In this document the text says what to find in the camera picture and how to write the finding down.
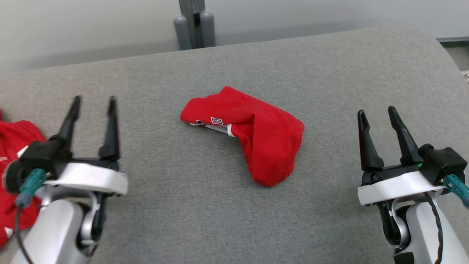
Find red shorts with white waistband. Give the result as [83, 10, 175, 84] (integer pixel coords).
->
[180, 85, 305, 187]

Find thin black cable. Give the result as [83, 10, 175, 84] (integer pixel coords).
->
[423, 191, 444, 264]

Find grey partition post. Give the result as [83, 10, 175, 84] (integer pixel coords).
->
[173, 0, 216, 51]

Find red basketball jersey number 23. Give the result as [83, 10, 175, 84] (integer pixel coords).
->
[0, 110, 47, 250]

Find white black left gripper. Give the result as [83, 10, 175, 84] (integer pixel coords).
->
[44, 95, 128, 196]

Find black cable with teal plug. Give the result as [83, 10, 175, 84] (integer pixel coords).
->
[442, 174, 469, 208]
[14, 169, 47, 264]

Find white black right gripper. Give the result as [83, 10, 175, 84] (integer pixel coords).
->
[357, 106, 446, 206]

